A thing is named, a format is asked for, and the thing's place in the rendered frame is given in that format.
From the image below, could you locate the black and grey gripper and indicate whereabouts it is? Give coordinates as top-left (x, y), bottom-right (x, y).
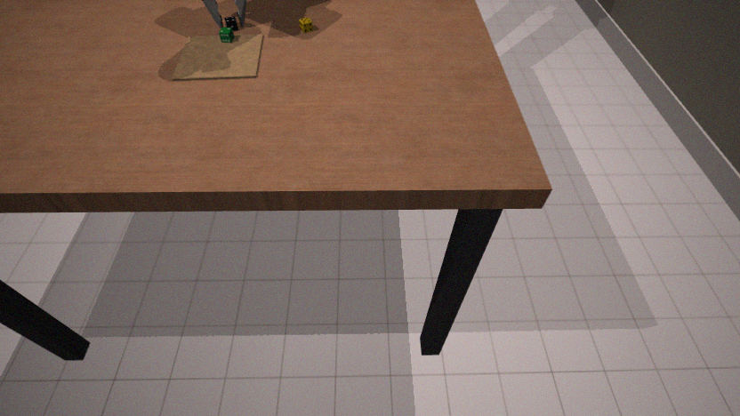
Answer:
top-left (202, 0), bottom-right (246, 28)

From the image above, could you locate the yellow die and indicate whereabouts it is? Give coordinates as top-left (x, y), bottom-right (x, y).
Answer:
top-left (299, 18), bottom-right (313, 33)

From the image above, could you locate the tan square mat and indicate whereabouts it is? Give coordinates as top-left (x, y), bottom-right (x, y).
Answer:
top-left (172, 34), bottom-right (263, 81)

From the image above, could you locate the black die with white pips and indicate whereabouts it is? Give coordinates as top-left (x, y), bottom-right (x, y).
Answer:
top-left (225, 17), bottom-right (238, 31)

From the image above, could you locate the green die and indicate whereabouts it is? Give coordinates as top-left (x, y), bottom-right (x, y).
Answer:
top-left (219, 28), bottom-right (234, 43)

